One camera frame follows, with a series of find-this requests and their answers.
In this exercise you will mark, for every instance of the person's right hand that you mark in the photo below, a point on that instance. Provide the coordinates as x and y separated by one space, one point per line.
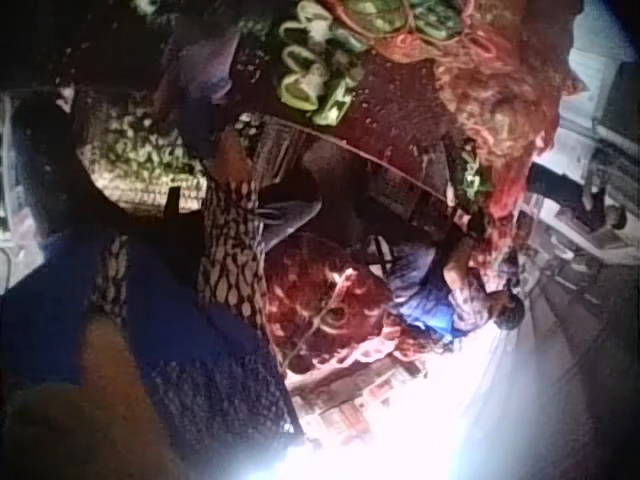
207 65

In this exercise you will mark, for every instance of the person's left hand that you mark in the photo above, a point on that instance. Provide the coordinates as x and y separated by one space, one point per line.
292 222

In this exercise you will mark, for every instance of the green white patterned cloth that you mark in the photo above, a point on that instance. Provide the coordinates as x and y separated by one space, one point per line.
140 150

